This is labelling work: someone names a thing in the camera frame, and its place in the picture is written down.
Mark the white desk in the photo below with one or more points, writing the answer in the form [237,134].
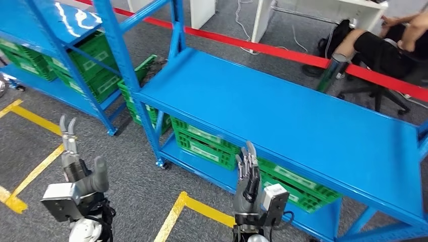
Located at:
[334,8]

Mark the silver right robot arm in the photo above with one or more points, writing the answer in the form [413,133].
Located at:
[249,230]

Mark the red floor tape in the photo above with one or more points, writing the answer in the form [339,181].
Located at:
[284,53]

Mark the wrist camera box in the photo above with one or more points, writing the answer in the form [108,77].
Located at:
[276,200]
[58,200]

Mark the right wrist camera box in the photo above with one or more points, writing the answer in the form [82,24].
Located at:
[276,200]

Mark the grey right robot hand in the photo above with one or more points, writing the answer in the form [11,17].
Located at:
[245,200]

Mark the dark stanchion post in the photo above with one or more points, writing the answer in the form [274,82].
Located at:
[331,75]

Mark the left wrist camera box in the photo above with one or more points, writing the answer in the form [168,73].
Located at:
[58,200]

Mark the black backpack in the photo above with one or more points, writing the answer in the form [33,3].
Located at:
[337,36]

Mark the blue metal shelf rack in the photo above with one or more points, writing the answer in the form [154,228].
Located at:
[26,20]
[267,110]

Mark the black office chair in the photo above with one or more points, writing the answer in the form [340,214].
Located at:
[378,97]

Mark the white desk leg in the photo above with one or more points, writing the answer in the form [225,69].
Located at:
[200,13]
[133,4]
[260,20]

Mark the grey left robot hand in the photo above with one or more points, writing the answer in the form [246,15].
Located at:
[75,170]

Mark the person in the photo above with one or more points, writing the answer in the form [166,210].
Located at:
[374,46]

